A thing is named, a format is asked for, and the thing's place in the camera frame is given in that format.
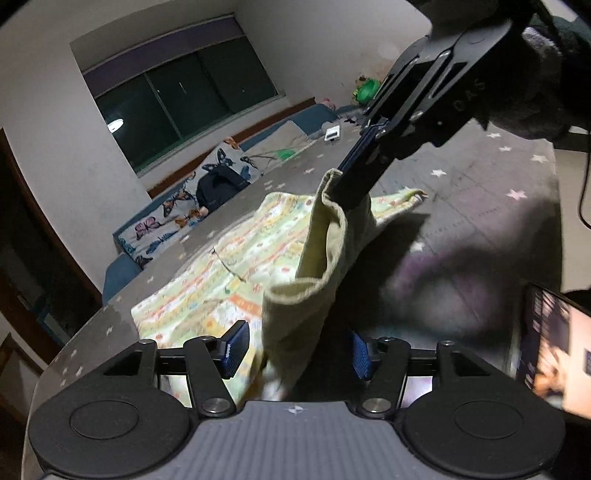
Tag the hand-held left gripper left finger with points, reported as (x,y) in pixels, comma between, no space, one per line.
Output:
(235,347)

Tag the butterfly print cushion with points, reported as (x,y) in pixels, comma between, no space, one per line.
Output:
(157,230)

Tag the person's right forearm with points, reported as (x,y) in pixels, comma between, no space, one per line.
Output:
(540,78)

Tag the blue sofa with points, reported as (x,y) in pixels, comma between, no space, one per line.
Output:
(120,274)

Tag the black backpack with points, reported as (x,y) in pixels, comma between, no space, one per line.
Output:
(219,189)

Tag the dark sliding window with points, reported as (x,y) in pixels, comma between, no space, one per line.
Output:
(175,87)

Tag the colourful printed towel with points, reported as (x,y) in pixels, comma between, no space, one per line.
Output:
(207,286)

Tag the wooden door frame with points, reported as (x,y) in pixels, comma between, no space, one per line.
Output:
(32,240)

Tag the grey star-patterned mattress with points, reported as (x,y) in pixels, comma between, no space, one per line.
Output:
(461,194)

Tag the small green plastic item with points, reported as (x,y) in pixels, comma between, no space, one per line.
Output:
(286,154)

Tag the beige pillow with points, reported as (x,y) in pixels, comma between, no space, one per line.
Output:
(281,136)

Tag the green toy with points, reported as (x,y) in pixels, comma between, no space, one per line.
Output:
(368,90)

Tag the small white box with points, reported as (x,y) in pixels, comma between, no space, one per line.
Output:
(333,133)

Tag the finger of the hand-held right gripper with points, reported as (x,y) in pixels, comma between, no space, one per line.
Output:
(364,177)
(401,78)

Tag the smartphone with lit screen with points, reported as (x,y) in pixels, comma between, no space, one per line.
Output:
(554,350)

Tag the pink soft toy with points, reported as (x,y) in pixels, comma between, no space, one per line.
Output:
(327,102)

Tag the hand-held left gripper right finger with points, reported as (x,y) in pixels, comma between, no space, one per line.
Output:
(362,355)

